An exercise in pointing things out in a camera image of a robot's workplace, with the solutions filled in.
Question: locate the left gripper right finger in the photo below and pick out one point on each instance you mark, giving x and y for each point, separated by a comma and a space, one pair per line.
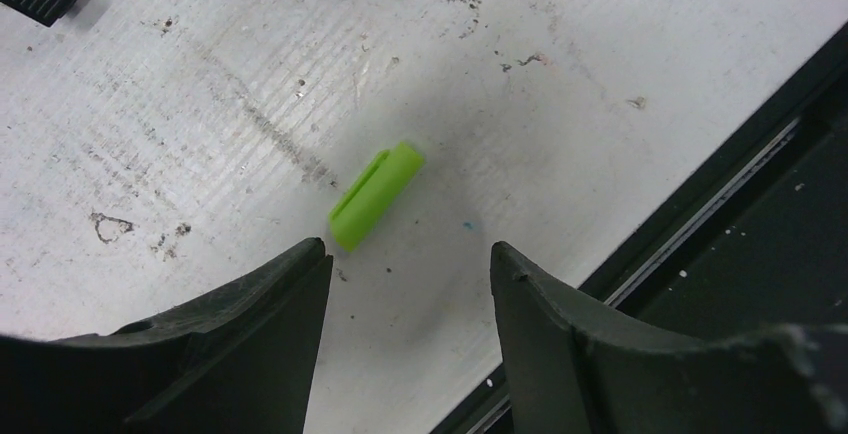
576, 365

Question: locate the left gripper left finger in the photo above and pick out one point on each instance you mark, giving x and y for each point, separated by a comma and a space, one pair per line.
238, 359

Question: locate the green marker cap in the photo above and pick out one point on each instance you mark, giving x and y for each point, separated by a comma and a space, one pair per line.
360, 208

